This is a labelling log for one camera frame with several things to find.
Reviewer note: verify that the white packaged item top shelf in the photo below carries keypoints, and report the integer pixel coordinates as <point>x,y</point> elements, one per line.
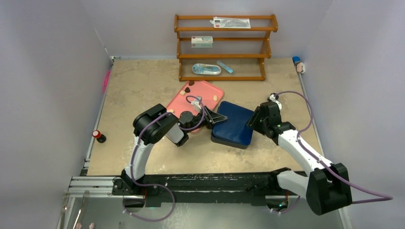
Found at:
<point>230,23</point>

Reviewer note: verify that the dark blue tin lid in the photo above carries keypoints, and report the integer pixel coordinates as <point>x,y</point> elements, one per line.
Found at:
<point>235,128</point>

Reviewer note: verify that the light blue small tube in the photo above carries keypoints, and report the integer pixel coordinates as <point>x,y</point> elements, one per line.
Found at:
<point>226,67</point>

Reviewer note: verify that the blue white corner device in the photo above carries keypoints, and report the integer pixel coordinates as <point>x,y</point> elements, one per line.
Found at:
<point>300,66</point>

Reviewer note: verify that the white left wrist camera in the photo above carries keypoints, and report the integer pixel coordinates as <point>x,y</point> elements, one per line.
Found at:
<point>196,103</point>

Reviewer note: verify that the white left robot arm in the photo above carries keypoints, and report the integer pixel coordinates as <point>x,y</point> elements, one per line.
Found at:
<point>154,124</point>

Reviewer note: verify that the wooden shelf rack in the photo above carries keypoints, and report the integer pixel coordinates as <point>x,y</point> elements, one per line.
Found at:
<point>253,43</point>

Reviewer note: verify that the blue chocolate tin box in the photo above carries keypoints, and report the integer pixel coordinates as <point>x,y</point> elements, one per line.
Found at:
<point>230,143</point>

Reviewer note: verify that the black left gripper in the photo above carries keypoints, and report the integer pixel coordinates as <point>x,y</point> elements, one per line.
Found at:
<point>211,118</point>

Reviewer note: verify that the white green small box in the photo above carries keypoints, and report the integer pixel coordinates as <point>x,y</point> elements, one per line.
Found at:
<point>201,41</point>

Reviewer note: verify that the light blue oval package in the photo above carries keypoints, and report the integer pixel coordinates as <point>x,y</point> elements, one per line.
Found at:
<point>206,69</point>

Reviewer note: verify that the red black button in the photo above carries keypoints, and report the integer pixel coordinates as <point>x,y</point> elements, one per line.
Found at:
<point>99,136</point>

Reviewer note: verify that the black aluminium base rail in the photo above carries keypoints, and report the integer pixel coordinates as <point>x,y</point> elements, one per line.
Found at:
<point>256,189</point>

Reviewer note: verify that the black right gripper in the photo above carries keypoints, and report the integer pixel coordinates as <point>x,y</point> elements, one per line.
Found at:
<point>258,115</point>

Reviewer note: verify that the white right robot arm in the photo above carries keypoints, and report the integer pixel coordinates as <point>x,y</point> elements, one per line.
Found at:
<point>324,185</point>

